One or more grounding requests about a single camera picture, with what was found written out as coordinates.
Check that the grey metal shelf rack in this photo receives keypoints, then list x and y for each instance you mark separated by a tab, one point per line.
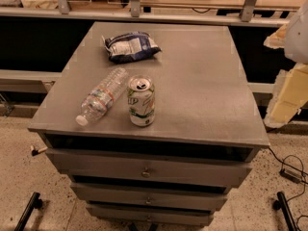
264	13

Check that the black power adapter with cable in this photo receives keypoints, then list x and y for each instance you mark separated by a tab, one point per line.
296	175

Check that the black left base leg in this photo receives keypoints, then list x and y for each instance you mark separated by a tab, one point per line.
34	203

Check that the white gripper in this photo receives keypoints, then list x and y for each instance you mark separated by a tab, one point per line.
297	39

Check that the black right base leg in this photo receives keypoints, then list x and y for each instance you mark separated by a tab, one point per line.
281	204

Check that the grey drawer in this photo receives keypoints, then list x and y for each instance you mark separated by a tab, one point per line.
151	198
144	167
149	215

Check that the grey drawer cabinet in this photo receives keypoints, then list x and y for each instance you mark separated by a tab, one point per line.
181	136

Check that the blue chip bag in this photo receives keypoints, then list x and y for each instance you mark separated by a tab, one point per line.
131	47

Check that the black base leg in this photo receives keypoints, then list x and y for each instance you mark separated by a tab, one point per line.
281	204
34	203

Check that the clear plastic water bottle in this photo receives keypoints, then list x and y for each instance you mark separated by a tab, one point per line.
102	97

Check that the small side handle peg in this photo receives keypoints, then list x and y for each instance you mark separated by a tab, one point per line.
35	151

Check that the white green soda can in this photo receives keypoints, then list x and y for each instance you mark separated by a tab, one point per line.
141	100

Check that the middle grey drawer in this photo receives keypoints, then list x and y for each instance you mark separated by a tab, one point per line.
151	198

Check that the top grey drawer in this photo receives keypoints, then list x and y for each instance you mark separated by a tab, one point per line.
144	167

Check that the bottom grey drawer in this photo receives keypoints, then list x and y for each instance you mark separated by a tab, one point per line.
149	215

